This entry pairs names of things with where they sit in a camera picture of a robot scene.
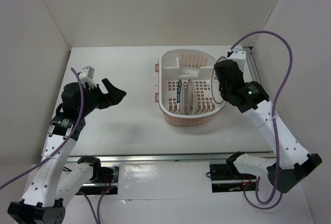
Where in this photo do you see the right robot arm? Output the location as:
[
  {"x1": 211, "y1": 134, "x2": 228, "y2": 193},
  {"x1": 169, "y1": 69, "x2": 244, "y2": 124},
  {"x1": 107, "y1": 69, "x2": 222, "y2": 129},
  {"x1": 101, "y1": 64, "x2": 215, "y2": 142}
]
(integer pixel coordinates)
[{"x1": 214, "y1": 59, "x2": 322, "y2": 193}]

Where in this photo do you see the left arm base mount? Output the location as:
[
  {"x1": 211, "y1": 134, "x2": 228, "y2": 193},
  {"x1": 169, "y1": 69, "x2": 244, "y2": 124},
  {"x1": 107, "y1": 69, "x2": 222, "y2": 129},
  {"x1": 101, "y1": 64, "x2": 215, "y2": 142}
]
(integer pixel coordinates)
[{"x1": 80, "y1": 166, "x2": 119, "y2": 196}]

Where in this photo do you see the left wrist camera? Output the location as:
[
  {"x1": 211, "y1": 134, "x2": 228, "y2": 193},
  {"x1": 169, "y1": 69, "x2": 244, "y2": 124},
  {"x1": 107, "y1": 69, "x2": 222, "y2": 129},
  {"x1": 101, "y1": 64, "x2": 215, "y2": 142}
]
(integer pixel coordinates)
[{"x1": 79, "y1": 66, "x2": 95, "y2": 84}]

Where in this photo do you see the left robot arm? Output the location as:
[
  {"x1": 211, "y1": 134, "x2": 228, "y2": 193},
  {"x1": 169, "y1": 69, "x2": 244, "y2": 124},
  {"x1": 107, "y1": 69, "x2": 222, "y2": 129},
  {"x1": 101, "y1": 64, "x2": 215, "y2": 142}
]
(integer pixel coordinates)
[{"x1": 7, "y1": 79, "x2": 126, "y2": 223}]

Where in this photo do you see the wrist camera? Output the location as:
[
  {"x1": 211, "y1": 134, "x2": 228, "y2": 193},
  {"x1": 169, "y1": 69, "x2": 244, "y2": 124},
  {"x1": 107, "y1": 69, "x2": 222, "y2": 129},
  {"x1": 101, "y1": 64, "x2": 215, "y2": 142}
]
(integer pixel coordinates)
[
  {"x1": 79, "y1": 66, "x2": 95, "y2": 84},
  {"x1": 227, "y1": 49, "x2": 246, "y2": 71}
]

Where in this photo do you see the aluminium front rail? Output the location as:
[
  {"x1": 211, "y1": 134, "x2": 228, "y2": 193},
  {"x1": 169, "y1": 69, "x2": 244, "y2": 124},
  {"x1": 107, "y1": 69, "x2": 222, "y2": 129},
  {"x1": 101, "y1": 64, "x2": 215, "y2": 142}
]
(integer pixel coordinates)
[{"x1": 67, "y1": 151, "x2": 275, "y2": 164}]

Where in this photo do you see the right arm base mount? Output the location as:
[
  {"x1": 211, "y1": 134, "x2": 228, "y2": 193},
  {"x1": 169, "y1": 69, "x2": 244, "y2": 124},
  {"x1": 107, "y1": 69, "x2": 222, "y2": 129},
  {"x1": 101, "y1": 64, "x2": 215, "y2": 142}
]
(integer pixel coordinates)
[{"x1": 206, "y1": 164, "x2": 256, "y2": 193}]

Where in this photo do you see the white and pink dish rack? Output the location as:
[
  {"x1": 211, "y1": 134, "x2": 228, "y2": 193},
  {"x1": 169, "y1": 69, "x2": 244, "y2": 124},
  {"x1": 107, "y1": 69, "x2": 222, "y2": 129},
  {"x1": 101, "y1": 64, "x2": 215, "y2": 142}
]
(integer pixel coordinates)
[{"x1": 155, "y1": 49, "x2": 226, "y2": 127}]

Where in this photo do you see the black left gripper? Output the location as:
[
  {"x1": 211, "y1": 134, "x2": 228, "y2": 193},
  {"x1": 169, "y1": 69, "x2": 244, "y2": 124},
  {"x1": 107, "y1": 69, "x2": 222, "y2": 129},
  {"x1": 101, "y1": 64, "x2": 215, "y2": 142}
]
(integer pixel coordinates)
[{"x1": 79, "y1": 78, "x2": 126, "y2": 116}]

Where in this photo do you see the plate with dark blue rim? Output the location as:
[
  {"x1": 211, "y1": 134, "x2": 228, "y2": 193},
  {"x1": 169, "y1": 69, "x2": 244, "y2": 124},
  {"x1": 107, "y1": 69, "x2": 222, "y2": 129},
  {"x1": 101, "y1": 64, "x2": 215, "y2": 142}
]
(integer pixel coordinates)
[{"x1": 176, "y1": 79, "x2": 186, "y2": 115}]

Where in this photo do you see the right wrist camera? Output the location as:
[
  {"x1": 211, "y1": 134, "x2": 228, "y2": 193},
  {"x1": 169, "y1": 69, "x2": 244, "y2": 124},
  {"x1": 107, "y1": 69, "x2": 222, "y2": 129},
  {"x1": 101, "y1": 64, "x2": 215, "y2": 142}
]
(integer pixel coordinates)
[{"x1": 227, "y1": 49, "x2": 246, "y2": 71}]

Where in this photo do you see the plate with red characters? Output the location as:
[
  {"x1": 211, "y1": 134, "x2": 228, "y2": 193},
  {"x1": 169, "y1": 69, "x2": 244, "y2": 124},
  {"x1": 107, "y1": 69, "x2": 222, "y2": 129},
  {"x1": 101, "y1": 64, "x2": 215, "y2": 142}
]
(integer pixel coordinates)
[{"x1": 186, "y1": 79, "x2": 197, "y2": 115}]

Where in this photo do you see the aluminium side rail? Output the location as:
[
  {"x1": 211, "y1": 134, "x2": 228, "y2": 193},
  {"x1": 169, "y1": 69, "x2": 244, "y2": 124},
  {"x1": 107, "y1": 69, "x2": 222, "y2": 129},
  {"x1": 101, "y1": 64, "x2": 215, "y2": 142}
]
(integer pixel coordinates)
[{"x1": 243, "y1": 47, "x2": 262, "y2": 84}]

